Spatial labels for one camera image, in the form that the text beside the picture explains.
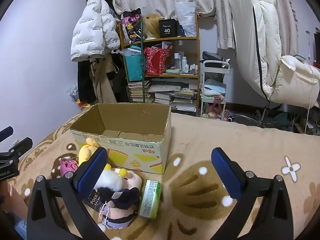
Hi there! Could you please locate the white plastic bag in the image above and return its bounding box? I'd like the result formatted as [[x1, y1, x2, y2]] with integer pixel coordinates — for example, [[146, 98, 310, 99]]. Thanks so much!
[[175, 2, 197, 37]]

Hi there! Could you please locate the white puffer jacket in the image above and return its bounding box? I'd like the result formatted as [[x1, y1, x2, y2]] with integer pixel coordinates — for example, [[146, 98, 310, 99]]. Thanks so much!
[[70, 0, 121, 62]]

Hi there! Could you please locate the row of cosmetic bottles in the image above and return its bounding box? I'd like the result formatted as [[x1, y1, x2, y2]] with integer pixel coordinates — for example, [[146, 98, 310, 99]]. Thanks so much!
[[174, 52, 198, 75]]

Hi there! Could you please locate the blond wig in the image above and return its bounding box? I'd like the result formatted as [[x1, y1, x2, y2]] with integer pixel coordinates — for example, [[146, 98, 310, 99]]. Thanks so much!
[[142, 14, 164, 40]]

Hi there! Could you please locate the office chair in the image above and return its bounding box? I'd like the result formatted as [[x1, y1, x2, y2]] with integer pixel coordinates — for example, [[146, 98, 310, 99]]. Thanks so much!
[[227, 101, 283, 128]]

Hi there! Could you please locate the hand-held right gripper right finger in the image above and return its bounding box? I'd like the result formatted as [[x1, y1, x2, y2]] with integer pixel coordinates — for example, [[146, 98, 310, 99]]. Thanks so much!
[[211, 147, 294, 240]]

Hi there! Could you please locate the black tissue pack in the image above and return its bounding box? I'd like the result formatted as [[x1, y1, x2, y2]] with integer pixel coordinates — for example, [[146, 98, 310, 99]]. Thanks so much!
[[82, 187, 113, 213]]

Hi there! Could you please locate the red paper bag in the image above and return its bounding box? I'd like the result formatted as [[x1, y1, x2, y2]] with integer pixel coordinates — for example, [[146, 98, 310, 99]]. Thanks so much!
[[144, 47, 172, 75]]

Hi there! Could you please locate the lavender beaded charm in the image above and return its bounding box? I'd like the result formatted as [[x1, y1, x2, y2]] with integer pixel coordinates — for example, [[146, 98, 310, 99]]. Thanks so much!
[[99, 201, 112, 232]]

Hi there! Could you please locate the person's leg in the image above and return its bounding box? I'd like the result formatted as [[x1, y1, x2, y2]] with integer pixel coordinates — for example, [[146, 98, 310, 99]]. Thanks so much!
[[0, 181, 28, 220]]

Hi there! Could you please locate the stack of books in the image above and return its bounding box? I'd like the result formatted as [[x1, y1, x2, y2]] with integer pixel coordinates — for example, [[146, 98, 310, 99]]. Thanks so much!
[[127, 77, 198, 112]]

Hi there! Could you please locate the white cable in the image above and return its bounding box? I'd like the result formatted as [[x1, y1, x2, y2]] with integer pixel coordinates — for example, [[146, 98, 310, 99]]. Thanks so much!
[[304, 55, 316, 135]]

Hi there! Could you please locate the cardboard box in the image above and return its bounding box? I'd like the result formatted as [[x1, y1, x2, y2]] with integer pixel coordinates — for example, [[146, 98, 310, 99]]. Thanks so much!
[[70, 102, 172, 175]]

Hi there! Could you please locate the yellow plush toy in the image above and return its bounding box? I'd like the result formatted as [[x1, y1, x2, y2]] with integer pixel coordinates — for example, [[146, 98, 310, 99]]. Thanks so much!
[[78, 137, 112, 172]]

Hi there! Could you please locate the plastic bag of snacks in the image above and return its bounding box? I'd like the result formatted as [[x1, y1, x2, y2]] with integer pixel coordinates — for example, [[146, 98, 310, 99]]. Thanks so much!
[[68, 84, 87, 108]]

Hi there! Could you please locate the black coat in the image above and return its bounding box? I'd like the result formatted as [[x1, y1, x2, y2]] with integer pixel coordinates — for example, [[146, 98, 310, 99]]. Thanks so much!
[[77, 60, 93, 103]]

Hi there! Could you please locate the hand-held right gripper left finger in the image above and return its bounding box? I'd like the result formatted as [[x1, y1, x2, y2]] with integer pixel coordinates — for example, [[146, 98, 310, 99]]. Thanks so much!
[[26, 147, 113, 240]]

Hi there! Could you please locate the wooden shelf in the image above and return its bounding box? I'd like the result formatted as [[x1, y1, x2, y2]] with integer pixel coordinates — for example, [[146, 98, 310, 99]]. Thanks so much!
[[119, 15, 200, 117]]

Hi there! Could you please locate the pink pig plush toy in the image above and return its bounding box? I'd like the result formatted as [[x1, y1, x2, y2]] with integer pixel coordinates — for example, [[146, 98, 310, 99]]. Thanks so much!
[[95, 167, 143, 196]]

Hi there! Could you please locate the purple haired plush doll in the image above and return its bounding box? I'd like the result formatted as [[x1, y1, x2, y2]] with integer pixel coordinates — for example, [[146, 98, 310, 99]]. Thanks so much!
[[99, 186, 142, 230]]

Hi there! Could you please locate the white trolley cart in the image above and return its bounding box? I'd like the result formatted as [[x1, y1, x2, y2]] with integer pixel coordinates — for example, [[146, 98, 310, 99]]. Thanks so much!
[[200, 60, 230, 119]]

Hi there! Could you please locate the pink plush keychain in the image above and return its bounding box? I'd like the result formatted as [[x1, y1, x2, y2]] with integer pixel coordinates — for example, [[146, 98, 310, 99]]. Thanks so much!
[[59, 156, 79, 178]]

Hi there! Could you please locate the black box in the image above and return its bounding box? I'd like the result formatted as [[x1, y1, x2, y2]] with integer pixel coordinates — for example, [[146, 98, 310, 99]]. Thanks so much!
[[158, 19, 178, 38]]

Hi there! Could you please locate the black monitor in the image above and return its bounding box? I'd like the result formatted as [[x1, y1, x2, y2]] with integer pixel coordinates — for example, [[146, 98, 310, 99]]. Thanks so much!
[[314, 27, 320, 63]]

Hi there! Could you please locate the teal paper bag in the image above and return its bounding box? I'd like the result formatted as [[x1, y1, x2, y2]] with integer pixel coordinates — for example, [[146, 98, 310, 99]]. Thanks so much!
[[124, 45, 146, 82]]

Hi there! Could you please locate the beige trench coat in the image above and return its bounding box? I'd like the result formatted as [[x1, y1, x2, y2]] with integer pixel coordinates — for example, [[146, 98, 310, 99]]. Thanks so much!
[[90, 55, 118, 104]]

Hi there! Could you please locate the black and pink printed bag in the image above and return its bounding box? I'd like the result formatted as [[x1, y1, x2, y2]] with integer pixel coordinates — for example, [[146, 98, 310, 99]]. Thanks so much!
[[121, 9, 143, 44]]

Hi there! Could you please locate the green wet wipes canister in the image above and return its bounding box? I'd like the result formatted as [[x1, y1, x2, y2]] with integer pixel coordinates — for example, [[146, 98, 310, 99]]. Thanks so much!
[[137, 179, 161, 218]]

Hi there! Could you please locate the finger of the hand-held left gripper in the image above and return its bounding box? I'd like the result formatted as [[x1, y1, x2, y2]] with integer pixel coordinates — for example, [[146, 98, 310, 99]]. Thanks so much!
[[0, 127, 13, 142], [7, 137, 33, 159]]

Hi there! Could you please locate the light blue cloth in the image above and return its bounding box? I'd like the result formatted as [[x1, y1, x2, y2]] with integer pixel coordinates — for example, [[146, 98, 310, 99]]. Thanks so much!
[[204, 79, 227, 97]]

